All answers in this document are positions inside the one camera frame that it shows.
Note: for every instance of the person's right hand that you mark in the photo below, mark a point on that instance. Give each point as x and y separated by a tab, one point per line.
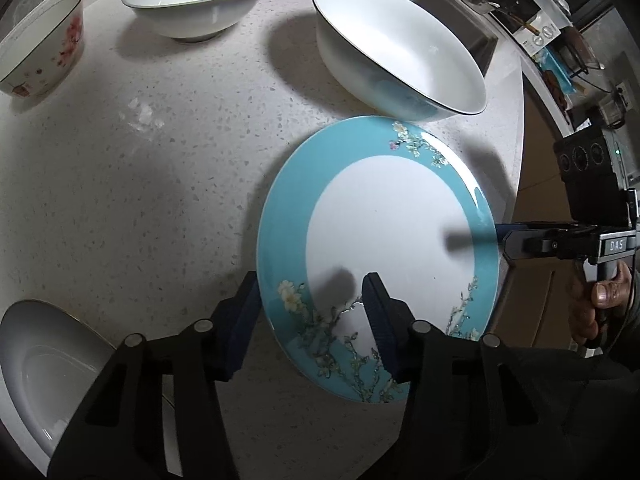
587	299

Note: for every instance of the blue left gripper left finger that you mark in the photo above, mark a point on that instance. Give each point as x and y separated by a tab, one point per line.
234	321

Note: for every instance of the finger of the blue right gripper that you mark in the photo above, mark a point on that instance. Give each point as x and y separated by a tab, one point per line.
500	242

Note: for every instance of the floral small ceramic bowl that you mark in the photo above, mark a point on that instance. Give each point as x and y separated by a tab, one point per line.
43	53

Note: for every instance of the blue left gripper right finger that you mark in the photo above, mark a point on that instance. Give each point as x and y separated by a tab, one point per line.
400	346

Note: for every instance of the teal floral plate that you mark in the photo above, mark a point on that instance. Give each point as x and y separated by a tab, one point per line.
372	194

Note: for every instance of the large white bowl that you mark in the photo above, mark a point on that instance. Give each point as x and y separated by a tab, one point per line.
399	59

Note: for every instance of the white microwave oven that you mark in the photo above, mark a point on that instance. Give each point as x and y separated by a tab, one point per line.
528	24

